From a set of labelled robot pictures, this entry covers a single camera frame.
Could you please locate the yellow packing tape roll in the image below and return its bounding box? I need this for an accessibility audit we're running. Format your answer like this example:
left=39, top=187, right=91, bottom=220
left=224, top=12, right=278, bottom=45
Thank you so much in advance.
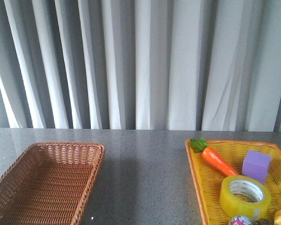
left=219, top=175, right=271, bottom=221

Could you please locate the orange toy carrot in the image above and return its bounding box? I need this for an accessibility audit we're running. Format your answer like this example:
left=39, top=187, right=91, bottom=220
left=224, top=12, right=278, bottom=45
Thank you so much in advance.
left=189, top=138, right=239, bottom=176

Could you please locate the grey pleated curtain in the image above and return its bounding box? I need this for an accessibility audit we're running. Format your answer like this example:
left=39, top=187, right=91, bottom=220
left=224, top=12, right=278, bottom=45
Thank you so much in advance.
left=0, top=0, right=281, bottom=132

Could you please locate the yellow wicker basket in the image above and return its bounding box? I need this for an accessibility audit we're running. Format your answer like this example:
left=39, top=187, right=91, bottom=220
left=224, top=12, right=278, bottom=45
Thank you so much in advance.
left=185, top=140, right=281, bottom=225

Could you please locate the brown wicker basket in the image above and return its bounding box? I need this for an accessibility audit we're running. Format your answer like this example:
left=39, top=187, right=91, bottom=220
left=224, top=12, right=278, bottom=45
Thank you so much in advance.
left=0, top=142, right=105, bottom=225

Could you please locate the purple foam cube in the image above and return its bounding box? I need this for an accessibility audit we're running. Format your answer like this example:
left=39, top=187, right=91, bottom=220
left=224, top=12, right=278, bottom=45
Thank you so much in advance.
left=242, top=150, right=272, bottom=184

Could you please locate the colourful patterned ball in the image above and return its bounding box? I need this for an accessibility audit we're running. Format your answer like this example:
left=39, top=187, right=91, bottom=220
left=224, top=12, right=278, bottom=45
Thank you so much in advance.
left=228, top=215, right=253, bottom=225

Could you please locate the dark brown toy piece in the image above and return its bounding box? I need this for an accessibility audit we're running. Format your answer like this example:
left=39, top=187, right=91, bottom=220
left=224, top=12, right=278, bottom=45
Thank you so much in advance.
left=257, top=218, right=271, bottom=225

